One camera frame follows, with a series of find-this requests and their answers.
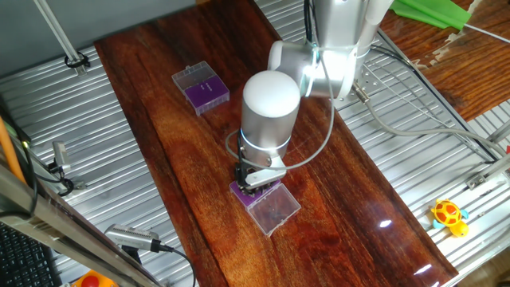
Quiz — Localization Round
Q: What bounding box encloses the yellow orange turtle toy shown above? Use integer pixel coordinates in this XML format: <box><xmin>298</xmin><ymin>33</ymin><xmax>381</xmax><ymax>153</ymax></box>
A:
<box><xmin>430</xmin><ymin>198</ymin><xmax>470</xmax><ymax>238</ymax></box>

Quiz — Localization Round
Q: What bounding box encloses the silver ribbed camera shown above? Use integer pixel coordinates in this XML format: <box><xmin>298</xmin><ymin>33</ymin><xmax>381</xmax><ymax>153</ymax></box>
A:
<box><xmin>104</xmin><ymin>223</ymin><xmax>163</xmax><ymax>253</ymax></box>

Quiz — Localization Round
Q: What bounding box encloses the aluminium strut with bracket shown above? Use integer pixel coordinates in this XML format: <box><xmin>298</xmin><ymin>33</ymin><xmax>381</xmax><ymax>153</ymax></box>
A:
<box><xmin>465</xmin><ymin>153</ymin><xmax>510</xmax><ymax>191</ymax></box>

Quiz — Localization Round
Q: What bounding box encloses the large aluminium frame beam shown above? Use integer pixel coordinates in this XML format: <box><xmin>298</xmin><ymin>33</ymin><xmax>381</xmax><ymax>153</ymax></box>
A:
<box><xmin>0</xmin><ymin>163</ymin><xmax>163</xmax><ymax>287</ymax></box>

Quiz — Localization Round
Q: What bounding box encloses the purple pipette tip box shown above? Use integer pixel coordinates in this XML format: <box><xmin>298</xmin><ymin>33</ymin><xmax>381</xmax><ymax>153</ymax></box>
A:
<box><xmin>229</xmin><ymin>179</ymin><xmax>302</xmax><ymax>237</ymax></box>
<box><xmin>171</xmin><ymin>61</ymin><xmax>231</xmax><ymax>117</ymax></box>

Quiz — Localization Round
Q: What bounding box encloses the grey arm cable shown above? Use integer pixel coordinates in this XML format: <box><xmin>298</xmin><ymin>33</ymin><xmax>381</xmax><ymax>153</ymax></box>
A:
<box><xmin>225</xmin><ymin>39</ymin><xmax>336</xmax><ymax>172</ymax></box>

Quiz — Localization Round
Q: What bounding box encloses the black keyboard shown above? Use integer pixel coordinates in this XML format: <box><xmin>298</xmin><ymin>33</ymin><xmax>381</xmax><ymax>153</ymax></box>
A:
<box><xmin>0</xmin><ymin>222</ymin><xmax>64</xmax><ymax>287</ymax></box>

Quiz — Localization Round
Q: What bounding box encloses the grey cable with metal connector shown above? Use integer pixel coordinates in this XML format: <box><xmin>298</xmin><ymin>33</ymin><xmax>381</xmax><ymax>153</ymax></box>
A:
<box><xmin>352</xmin><ymin>81</ymin><xmax>510</xmax><ymax>159</ymax></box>

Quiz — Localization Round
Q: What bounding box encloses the orange emergency stop button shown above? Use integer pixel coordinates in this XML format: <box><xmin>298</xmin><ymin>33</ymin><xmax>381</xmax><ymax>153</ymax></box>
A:
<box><xmin>71</xmin><ymin>269</ymin><xmax>120</xmax><ymax>287</ymax></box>

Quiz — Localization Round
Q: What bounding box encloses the black camera cable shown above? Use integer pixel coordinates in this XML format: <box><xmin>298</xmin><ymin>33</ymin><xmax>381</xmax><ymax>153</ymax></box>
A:
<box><xmin>153</xmin><ymin>241</ymin><xmax>197</xmax><ymax>287</ymax></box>

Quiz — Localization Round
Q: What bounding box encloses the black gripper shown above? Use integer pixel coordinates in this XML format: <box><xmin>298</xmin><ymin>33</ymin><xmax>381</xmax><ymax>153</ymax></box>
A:
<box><xmin>237</xmin><ymin>179</ymin><xmax>282</xmax><ymax>198</ymax></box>

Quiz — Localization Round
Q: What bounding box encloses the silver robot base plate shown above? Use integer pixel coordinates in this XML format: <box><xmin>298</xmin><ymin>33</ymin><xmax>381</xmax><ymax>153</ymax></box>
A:
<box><xmin>333</xmin><ymin>47</ymin><xmax>386</xmax><ymax>111</ymax></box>

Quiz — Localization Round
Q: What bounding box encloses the black camera stand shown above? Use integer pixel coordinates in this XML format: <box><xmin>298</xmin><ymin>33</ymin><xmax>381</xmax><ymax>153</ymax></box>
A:
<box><xmin>120</xmin><ymin>245</ymin><xmax>143</xmax><ymax>265</ymax></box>

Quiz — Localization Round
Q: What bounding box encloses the green cloth flag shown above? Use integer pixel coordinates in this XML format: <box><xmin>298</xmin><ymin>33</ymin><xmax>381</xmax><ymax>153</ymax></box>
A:
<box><xmin>389</xmin><ymin>0</ymin><xmax>510</xmax><ymax>44</ymax></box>

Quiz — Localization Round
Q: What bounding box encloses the small grey camera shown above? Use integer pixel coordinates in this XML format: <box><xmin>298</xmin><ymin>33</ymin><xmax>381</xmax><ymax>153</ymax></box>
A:
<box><xmin>51</xmin><ymin>141</ymin><xmax>73</xmax><ymax>173</ymax></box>

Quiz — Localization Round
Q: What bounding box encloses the black ring clamp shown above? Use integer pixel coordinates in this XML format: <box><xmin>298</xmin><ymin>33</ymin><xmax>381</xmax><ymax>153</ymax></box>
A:
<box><xmin>65</xmin><ymin>50</ymin><xmax>92</xmax><ymax>69</ymax></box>
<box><xmin>47</xmin><ymin>163</ymin><xmax>76</xmax><ymax>198</ymax></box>

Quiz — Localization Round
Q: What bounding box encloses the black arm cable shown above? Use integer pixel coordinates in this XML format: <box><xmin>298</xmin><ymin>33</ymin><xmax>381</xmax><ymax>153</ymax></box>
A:
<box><xmin>303</xmin><ymin>0</ymin><xmax>316</xmax><ymax>45</ymax></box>

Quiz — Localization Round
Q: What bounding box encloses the orange tube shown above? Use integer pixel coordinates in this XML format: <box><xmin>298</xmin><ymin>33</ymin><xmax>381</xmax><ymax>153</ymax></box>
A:
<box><xmin>0</xmin><ymin>116</ymin><xmax>28</xmax><ymax>185</ymax></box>

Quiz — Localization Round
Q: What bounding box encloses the dark wooden board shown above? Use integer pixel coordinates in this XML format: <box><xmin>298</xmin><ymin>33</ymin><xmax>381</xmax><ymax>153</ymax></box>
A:
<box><xmin>94</xmin><ymin>0</ymin><xmax>459</xmax><ymax>287</ymax></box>

